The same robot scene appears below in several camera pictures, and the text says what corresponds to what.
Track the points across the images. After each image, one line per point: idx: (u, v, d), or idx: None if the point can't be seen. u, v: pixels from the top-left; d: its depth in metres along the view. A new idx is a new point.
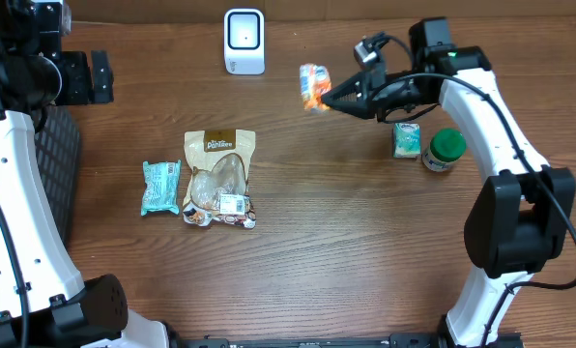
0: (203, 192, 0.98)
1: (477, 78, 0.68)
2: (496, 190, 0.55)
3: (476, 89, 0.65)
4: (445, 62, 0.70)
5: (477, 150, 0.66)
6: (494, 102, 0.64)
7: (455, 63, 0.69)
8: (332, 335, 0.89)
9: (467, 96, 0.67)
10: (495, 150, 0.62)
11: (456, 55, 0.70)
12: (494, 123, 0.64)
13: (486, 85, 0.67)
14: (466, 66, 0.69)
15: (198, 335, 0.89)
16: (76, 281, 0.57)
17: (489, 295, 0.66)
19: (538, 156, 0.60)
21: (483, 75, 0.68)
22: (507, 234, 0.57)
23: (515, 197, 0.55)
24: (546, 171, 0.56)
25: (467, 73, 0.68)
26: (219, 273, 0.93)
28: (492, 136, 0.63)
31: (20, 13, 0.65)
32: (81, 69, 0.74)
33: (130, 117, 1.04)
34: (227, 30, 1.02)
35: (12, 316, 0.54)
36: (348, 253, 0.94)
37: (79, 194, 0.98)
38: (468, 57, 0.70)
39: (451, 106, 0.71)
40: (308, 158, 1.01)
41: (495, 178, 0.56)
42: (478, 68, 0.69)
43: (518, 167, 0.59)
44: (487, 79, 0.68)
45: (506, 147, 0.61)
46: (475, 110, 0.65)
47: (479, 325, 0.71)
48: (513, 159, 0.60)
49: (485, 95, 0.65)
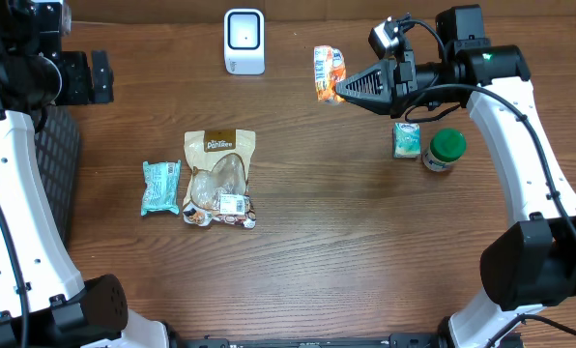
0: (204, 193, 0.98)
1: (513, 94, 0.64)
2: (525, 240, 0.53)
3: (513, 108, 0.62)
4: (477, 66, 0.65)
5: (504, 173, 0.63)
6: (530, 127, 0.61)
7: (490, 66, 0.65)
8: (331, 335, 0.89)
9: (500, 114, 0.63)
10: (527, 185, 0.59)
11: (492, 56, 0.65)
12: (527, 152, 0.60)
13: (522, 102, 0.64)
14: (502, 71, 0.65)
15: (198, 335, 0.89)
16: (76, 281, 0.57)
17: (499, 319, 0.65)
19: (572, 197, 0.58)
21: (521, 89, 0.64)
22: (531, 278, 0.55)
23: (544, 247, 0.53)
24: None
25: (502, 87, 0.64)
26: (219, 273, 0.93)
28: (525, 168, 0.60)
31: (21, 13, 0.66)
32: (81, 69, 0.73)
33: (130, 117, 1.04)
34: (227, 31, 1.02)
35: (12, 316, 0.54)
36: (348, 253, 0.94)
37: (79, 194, 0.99)
38: (505, 58, 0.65)
39: (478, 119, 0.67)
40: (309, 159, 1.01)
41: (524, 226, 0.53)
42: (515, 78, 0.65)
43: (550, 208, 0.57)
44: (524, 95, 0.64)
45: (538, 183, 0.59)
46: (507, 133, 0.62)
47: (483, 338, 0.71)
48: (546, 200, 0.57)
49: (520, 116, 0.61)
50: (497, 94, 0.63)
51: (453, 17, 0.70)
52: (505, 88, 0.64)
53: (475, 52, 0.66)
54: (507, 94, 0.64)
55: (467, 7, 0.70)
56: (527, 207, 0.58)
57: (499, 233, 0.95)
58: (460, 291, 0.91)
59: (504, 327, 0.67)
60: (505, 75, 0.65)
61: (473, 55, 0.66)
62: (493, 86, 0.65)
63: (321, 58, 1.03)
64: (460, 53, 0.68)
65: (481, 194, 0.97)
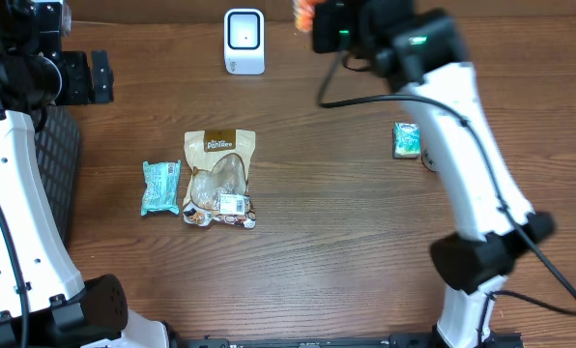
0: (204, 192, 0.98)
1: (451, 89, 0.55)
2: (482, 261, 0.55)
3: (455, 113, 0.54)
4: (405, 55, 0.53)
5: (450, 180, 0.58)
6: (475, 134, 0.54)
7: (421, 50, 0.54)
8: (332, 335, 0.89)
9: (440, 121, 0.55)
10: (475, 201, 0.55)
11: (422, 35, 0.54)
12: (474, 162, 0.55)
13: (460, 99, 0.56)
14: (435, 48, 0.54)
15: (198, 335, 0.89)
16: (76, 280, 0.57)
17: (472, 304, 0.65)
19: (520, 199, 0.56)
21: (459, 78, 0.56)
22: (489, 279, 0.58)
23: (501, 259, 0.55)
24: (531, 227, 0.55)
25: (438, 82, 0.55)
26: (219, 272, 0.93)
28: (473, 183, 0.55)
31: (20, 13, 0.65)
32: (81, 69, 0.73)
33: (130, 117, 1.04)
34: (227, 30, 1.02)
35: (12, 316, 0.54)
36: (348, 253, 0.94)
37: (78, 194, 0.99)
38: (439, 31, 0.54)
39: (415, 112, 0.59)
40: (308, 158, 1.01)
41: (480, 248, 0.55)
42: (452, 65, 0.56)
43: (502, 222, 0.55)
44: (462, 87, 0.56)
45: (488, 196, 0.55)
46: (451, 143, 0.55)
47: (472, 329, 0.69)
48: (498, 214, 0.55)
49: (463, 121, 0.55)
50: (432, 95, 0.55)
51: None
52: (442, 84, 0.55)
53: (398, 30, 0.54)
54: (446, 91, 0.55)
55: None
56: (479, 226, 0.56)
57: None
58: None
59: (483, 311, 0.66)
60: (440, 59, 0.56)
61: (396, 39, 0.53)
62: (429, 85, 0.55)
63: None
64: (383, 32, 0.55)
65: None
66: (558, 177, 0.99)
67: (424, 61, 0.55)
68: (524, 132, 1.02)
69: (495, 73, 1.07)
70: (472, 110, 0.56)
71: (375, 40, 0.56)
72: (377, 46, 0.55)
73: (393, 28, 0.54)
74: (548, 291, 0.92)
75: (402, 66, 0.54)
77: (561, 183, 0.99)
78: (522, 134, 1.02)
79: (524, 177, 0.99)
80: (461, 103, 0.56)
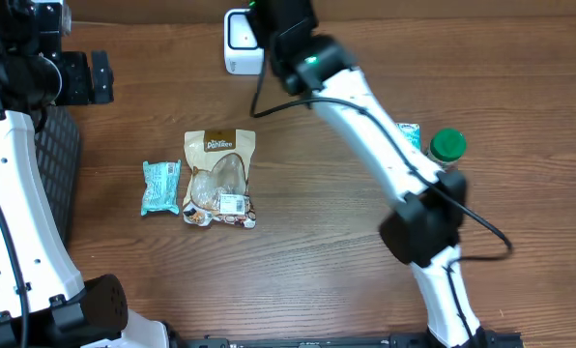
0: (203, 192, 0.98)
1: (350, 87, 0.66)
2: (404, 217, 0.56)
3: (352, 104, 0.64)
4: (305, 73, 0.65)
5: (371, 162, 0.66)
6: (372, 117, 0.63)
7: (317, 68, 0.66)
8: (331, 335, 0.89)
9: (345, 113, 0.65)
10: (389, 171, 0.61)
11: (316, 57, 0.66)
12: (378, 139, 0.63)
13: (357, 94, 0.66)
14: (329, 66, 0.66)
15: (198, 335, 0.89)
16: (76, 281, 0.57)
17: (439, 283, 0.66)
19: (429, 163, 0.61)
21: (351, 80, 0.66)
22: (421, 241, 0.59)
23: (422, 215, 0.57)
24: (444, 183, 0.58)
25: (335, 85, 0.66)
26: (219, 272, 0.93)
28: (382, 156, 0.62)
31: (20, 13, 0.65)
32: (81, 69, 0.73)
33: (130, 117, 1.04)
34: (227, 32, 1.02)
35: (12, 317, 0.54)
36: (348, 252, 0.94)
37: (78, 194, 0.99)
38: (328, 52, 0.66)
39: (330, 116, 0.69)
40: (308, 158, 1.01)
41: (399, 204, 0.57)
42: (344, 71, 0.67)
43: (415, 184, 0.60)
44: (355, 84, 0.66)
45: (398, 164, 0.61)
46: (358, 130, 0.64)
47: (455, 317, 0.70)
48: (410, 177, 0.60)
49: (361, 109, 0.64)
50: (331, 97, 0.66)
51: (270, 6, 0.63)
52: (338, 86, 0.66)
53: (299, 58, 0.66)
54: (342, 91, 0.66)
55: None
56: (397, 192, 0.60)
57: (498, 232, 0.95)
58: None
59: (453, 290, 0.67)
60: (333, 69, 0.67)
61: (298, 66, 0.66)
62: (327, 89, 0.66)
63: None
64: (287, 59, 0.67)
65: (481, 194, 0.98)
66: (558, 177, 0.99)
67: (323, 75, 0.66)
68: (524, 132, 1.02)
69: (495, 73, 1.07)
70: (368, 101, 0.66)
71: (281, 66, 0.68)
72: (284, 72, 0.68)
73: (295, 56, 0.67)
74: (548, 291, 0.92)
75: (305, 82, 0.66)
77: (561, 183, 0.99)
78: (522, 134, 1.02)
79: (525, 177, 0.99)
80: (359, 98, 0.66)
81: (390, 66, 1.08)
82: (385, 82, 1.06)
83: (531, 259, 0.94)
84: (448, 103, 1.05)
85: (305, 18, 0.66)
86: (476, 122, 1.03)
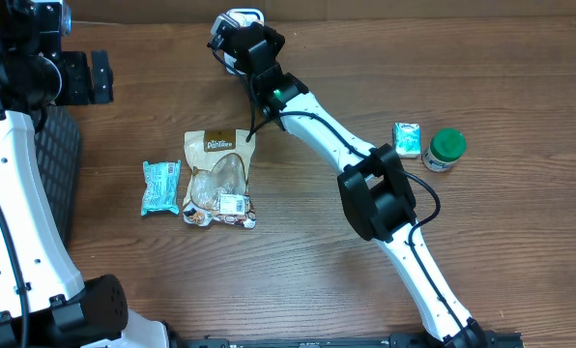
0: (204, 193, 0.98)
1: (303, 101, 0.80)
2: (346, 185, 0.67)
3: (303, 111, 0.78)
4: (273, 101, 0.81)
5: (325, 156, 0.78)
6: (321, 119, 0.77)
7: (283, 99, 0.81)
8: (331, 335, 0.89)
9: (301, 122, 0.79)
10: (334, 154, 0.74)
11: (281, 91, 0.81)
12: (326, 133, 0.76)
13: (309, 106, 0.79)
14: (293, 98, 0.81)
15: (198, 335, 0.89)
16: (76, 281, 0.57)
17: (408, 263, 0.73)
19: (366, 143, 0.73)
21: (306, 100, 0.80)
22: (372, 208, 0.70)
23: (362, 181, 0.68)
24: (379, 154, 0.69)
25: (294, 102, 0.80)
26: (219, 273, 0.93)
28: (330, 143, 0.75)
31: (20, 13, 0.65)
32: (81, 69, 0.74)
33: (130, 117, 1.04)
34: None
35: (12, 316, 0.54)
36: (347, 252, 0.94)
37: (78, 194, 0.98)
38: (291, 87, 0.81)
39: (295, 131, 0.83)
40: (307, 158, 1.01)
41: (341, 175, 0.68)
42: (301, 95, 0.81)
43: (354, 159, 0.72)
44: (307, 101, 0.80)
45: (342, 148, 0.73)
46: (311, 130, 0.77)
47: (437, 302, 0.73)
48: (349, 155, 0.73)
49: (311, 114, 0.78)
50: (290, 111, 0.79)
51: (250, 57, 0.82)
52: (297, 102, 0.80)
53: (270, 93, 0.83)
54: (300, 105, 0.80)
55: (254, 42, 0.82)
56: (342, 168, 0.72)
57: (498, 233, 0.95)
58: (460, 291, 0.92)
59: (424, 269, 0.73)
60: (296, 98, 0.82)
61: (269, 100, 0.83)
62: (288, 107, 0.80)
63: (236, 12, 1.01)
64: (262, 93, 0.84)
65: (482, 194, 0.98)
66: (558, 177, 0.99)
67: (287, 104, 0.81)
68: (524, 132, 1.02)
69: (495, 73, 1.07)
70: (318, 109, 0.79)
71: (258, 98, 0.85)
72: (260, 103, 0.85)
73: (268, 91, 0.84)
74: (547, 291, 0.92)
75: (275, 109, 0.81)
77: (561, 183, 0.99)
78: (522, 134, 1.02)
79: (524, 177, 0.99)
80: (311, 109, 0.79)
81: (390, 66, 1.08)
82: (385, 82, 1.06)
83: (531, 259, 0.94)
84: (448, 103, 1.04)
85: (276, 65, 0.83)
86: (477, 122, 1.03)
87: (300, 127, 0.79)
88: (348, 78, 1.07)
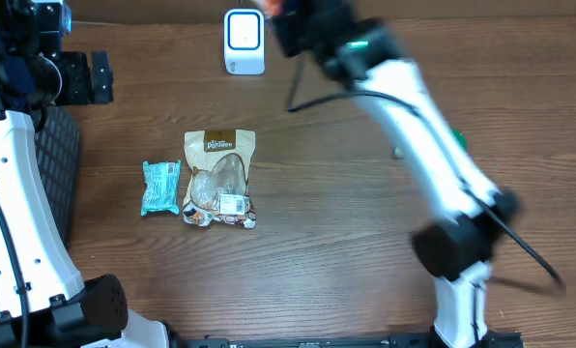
0: (204, 193, 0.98)
1: (398, 78, 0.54)
2: (457, 241, 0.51)
3: (399, 101, 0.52)
4: (347, 60, 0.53)
5: (413, 166, 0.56)
6: (425, 119, 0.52)
7: (363, 55, 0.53)
8: (331, 335, 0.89)
9: (389, 110, 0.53)
10: (436, 179, 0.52)
11: (362, 41, 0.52)
12: (426, 140, 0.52)
13: (406, 90, 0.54)
14: (377, 57, 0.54)
15: (198, 335, 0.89)
16: (76, 281, 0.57)
17: (462, 297, 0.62)
19: (483, 180, 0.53)
21: (401, 72, 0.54)
22: (465, 262, 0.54)
23: (477, 241, 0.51)
24: (501, 206, 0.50)
25: (382, 72, 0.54)
26: (219, 273, 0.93)
28: (429, 159, 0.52)
31: (20, 13, 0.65)
32: (81, 69, 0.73)
33: (130, 117, 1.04)
34: (227, 30, 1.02)
35: (12, 316, 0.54)
36: (347, 252, 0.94)
37: (78, 194, 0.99)
38: (374, 35, 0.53)
39: (373, 114, 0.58)
40: (307, 158, 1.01)
41: (451, 226, 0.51)
42: (389, 62, 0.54)
43: (466, 203, 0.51)
44: (405, 77, 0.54)
45: (452, 178, 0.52)
46: (407, 132, 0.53)
47: (468, 325, 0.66)
48: (459, 190, 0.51)
49: (412, 107, 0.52)
50: (378, 89, 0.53)
51: None
52: (388, 79, 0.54)
53: (342, 42, 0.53)
54: (391, 84, 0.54)
55: None
56: (445, 206, 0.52)
57: None
58: None
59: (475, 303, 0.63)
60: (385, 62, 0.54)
61: (339, 51, 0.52)
62: (375, 81, 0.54)
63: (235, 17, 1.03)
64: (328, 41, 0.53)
65: None
66: (558, 177, 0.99)
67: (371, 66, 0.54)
68: (524, 132, 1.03)
69: (495, 73, 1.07)
70: (419, 100, 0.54)
71: (322, 48, 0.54)
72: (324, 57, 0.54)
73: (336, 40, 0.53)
74: (548, 291, 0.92)
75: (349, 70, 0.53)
77: (561, 183, 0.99)
78: (521, 134, 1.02)
79: (524, 177, 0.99)
80: (408, 97, 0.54)
81: None
82: None
83: (531, 259, 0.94)
84: (447, 103, 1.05)
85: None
86: (476, 122, 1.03)
87: (384, 115, 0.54)
88: None
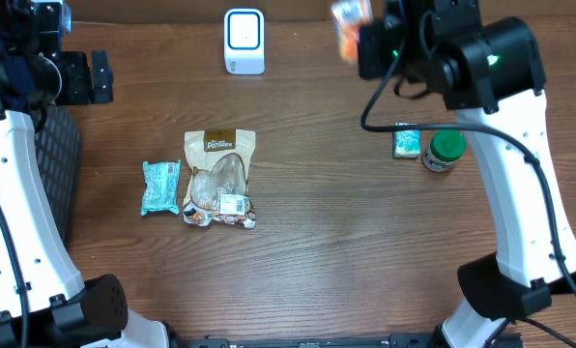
0: (203, 192, 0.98)
1: (526, 119, 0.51)
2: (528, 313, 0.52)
3: (523, 149, 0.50)
4: (479, 67, 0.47)
5: (500, 212, 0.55)
6: (540, 175, 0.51)
7: (496, 68, 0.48)
8: (331, 335, 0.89)
9: (505, 155, 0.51)
10: (530, 245, 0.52)
11: (500, 56, 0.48)
12: (533, 200, 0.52)
13: (531, 130, 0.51)
14: (508, 74, 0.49)
15: (198, 335, 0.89)
16: (76, 281, 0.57)
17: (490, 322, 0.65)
19: (575, 248, 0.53)
21: (532, 110, 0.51)
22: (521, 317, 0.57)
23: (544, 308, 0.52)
24: None
25: (512, 101, 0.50)
26: (219, 273, 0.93)
28: (530, 222, 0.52)
31: (20, 13, 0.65)
32: (81, 69, 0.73)
33: (130, 117, 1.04)
34: (227, 30, 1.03)
35: (12, 316, 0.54)
36: (348, 253, 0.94)
37: (78, 194, 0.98)
38: (512, 42, 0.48)
39: (477, 147, 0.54)
40: (308, 158, 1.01)
41: (527, 295, 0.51)
42: (522, 92, 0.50)
43: (553, 271, 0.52)
44: (533, 117, 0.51)
45: (543, 242, 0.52)
46: (514, 183, 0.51)
47: (480, 341, 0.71)
48: (549, 261, 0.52)
49: (531, 159, 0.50)
50: (501, 129, 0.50)
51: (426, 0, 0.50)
52: (512, 114, 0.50)
53: (473, 43, 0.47)
54: (517, 125, 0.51)
55: None
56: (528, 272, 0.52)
57: None
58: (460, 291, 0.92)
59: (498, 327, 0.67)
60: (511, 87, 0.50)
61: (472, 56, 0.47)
62: (498, 114, 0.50)
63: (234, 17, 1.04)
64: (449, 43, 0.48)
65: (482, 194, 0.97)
66: (558, 176, 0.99)
67: (499, 85, 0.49)
68: None
69: None
70: (539, 146, 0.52)
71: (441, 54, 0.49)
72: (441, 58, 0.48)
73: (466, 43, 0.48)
74: None
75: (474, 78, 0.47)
77: (561, 183, 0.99)
78: None
79: None
80: (531, 141, 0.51)
81: None
82: None
83: None
84: None
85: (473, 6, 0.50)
86: None
87: (495, 156, 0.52)
88: (349, 78, 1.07)
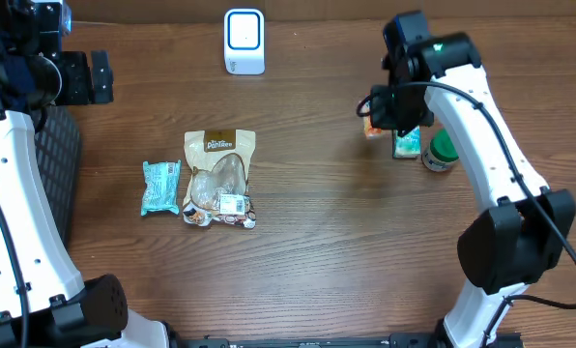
0: (204, 193, 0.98)
1: (469, 81, 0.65)
2: (496, 226, 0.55)
3: (469, 97, 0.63)
4: (429, 56, 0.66)
5: (468, 162, 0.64)
6: (487, 115, 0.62)
7: (441, 55, 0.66)
8: (331, 335, 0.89)
9: (458, 104, 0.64)
10: (490, 171, 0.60)
11: (444, 45, 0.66)
12: (487, 136, 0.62)
13: (475, 89, 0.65)
14: (453, 61, 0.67)
15: (198, 335, 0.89)
16: (76, 281, 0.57)
17: (487, 305, 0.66)
19: (535, 177, 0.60)
21: (473, 75, 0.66)
22: (507, 269, 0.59)
23: (515, 229, 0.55)
24: (546, 196, 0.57)
25: (457, 72, 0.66)
26: (219, 273, 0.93)
28: (485, 154, 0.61)
31: (20, 13, 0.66)
32: (81, 69, 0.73)
33: (130, 117, 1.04)
34: (227, 30, 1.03)
35: (12, 317, 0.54)
36: (348, 252, 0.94)
37: (78, 194, 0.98)
38: (457, 46, 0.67)
39: (440, 114, 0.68)
40: (308, 158, 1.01)
41: (493, 209, 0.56)
42: (467, 66, 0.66)
43: (516, 192, 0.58)
44: (476, 81, 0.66)
45: (503, 168, 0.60)
46: (468, 125, 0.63)
47: (478, 331, 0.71)
48: (510, 184, 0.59)
49: (476, 103, 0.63)
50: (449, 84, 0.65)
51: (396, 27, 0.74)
52: (459, 77, 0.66)
53: (427, 44, 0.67)
54: (463, 83, 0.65)
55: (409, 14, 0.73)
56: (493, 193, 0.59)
57: None
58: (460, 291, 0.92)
59: (497, 312, 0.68)
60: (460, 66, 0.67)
61: (423, 50, 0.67)
62: (446, 76, 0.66)
63: (233, 18, 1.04)
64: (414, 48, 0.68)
65: None
66: (558, 177, 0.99)
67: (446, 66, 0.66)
68: (523, 132, 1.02)
69: (495, 73, 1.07)
70: (485, 99, 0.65)
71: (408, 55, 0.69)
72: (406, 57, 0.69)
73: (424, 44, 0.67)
74: (548, 292, 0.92)
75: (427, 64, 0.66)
77: (561, 183, 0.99)
78: (522, 135, 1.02)
79: None
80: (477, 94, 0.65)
81: None
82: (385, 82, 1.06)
83: None
84: None
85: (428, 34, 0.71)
86: None
87: (451, 109, 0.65)
88: (349, 78, 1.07)
